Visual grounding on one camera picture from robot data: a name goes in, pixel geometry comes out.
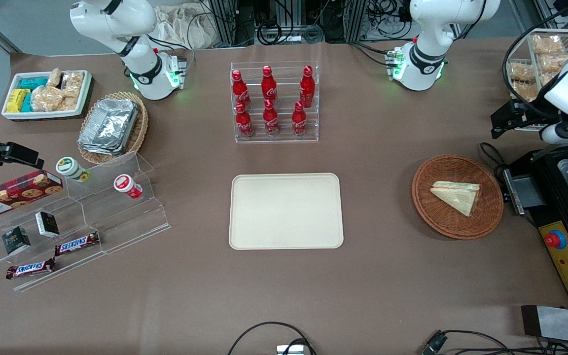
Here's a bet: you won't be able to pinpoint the triangular sandwich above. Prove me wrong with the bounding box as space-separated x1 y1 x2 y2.
430 180 482 217

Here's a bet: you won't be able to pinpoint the round brown wicker basket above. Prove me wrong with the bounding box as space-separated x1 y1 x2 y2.
411 155 504 241

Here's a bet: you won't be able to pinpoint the oval light wicker basket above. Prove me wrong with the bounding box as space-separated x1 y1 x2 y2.
77 91 149 165

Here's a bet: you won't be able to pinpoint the beige rectangular tray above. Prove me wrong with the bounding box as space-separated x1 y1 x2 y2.
228 173 345 250

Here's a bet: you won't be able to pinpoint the red tartan cookie box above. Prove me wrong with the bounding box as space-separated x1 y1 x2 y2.
0 170 64 220

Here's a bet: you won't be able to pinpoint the white rectangular snack bin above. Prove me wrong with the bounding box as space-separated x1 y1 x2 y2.
1 70 94 122

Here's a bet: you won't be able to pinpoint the yellow snack pack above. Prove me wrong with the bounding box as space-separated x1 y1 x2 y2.
6 89 31 113

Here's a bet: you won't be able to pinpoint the green lid yogurt cup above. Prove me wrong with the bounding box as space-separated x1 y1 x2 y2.
56 156 91 183

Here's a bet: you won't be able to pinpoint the small black box white side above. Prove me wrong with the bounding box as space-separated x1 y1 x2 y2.
35 211 60 239

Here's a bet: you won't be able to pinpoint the black machine with yellow panel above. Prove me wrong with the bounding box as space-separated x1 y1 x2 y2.
502 144 568 311

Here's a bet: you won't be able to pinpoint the small black box gold print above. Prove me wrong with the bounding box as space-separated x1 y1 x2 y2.
1 226 32 256

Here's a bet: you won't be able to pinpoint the stacked foil containers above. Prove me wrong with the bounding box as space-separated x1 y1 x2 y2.
78 98 139 156

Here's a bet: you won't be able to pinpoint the Snickers chocolate bar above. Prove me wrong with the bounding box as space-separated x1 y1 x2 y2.
54 231 101 257
6 257 57 280

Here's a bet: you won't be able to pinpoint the red lid yogurt cup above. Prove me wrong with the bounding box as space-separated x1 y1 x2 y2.
113 174 143 200

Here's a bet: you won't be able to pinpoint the red emergency stop button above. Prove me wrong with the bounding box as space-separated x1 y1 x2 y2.
544 229 567 250

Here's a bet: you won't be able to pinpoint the clear acrylic stepped stand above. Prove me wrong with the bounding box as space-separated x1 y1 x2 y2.
0 150 172 292

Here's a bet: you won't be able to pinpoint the grey flat sheet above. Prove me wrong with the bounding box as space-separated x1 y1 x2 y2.
521 305 568 346

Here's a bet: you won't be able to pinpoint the beige cloth bag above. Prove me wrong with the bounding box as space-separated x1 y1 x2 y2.
153 4 215 50

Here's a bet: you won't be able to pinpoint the red cola bottle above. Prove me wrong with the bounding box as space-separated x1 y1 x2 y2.
261 66 279 106
263 99 280 137
231 70 252 110
235 102 255 139
299 65 316 108
291 101 308 138

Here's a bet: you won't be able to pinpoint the clear acrylic bottle rack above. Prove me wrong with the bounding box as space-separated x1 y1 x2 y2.
230 61 320 144

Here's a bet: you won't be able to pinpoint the black machine power cable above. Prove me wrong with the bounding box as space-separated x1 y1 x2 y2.
479 142 511 180

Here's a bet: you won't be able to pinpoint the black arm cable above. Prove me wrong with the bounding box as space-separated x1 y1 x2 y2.
502 0 568 119

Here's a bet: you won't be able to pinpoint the white wire rack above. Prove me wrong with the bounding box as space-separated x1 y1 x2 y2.
503 29 568 132

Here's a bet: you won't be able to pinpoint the aluminium frame post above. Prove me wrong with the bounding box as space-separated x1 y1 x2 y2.
209 0 239 48
351 0 369 43

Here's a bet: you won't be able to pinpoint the black plug with cable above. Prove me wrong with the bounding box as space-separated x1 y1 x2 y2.
421 329 568 355

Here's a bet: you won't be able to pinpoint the black looped cable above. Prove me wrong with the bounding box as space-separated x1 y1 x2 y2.
227 321 317 355

